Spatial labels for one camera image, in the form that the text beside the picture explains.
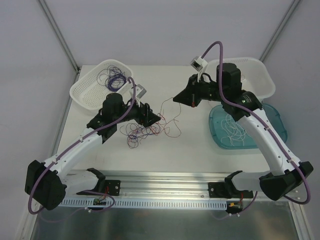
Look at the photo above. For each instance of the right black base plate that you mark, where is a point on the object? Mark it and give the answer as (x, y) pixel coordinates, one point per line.
(227, 191)

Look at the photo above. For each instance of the white plastic tub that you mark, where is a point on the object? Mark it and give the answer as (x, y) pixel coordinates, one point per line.
(254, 76)

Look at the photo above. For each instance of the white perforated basket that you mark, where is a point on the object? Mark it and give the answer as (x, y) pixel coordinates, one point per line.
(109, 76)

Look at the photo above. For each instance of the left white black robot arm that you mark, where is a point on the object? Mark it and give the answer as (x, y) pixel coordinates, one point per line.
(48, 182)

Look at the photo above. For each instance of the right aluminium frame post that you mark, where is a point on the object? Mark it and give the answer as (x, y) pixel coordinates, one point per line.
(293, 7)

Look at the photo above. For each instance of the teal transparent plastic bin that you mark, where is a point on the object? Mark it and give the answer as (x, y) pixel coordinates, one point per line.
(230, 135)

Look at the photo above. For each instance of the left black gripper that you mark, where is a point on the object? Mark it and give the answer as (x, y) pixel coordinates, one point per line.
(145, 113)

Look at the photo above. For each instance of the aluminium frame post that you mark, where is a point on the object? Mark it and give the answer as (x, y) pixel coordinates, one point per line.
(293, 7)
(58, 34)

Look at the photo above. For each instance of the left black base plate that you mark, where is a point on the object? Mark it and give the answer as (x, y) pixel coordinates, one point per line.
(110, 187)

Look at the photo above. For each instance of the white slotted cable duct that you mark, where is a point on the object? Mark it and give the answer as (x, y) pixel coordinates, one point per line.
(135, 203)

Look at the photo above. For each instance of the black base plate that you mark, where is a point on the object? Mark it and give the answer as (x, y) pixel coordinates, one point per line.
(227, 191)
(110, 187)

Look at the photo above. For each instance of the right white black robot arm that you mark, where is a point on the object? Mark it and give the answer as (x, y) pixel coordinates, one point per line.
(286, 171)

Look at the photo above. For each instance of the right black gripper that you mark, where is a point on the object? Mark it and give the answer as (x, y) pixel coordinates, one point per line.
(191, 91)

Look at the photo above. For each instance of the aluminium mounting rail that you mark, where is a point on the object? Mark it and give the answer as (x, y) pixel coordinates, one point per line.
(164, 185)

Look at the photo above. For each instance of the left aluminium frame post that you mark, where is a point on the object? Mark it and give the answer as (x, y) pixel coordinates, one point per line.
(58, 34)

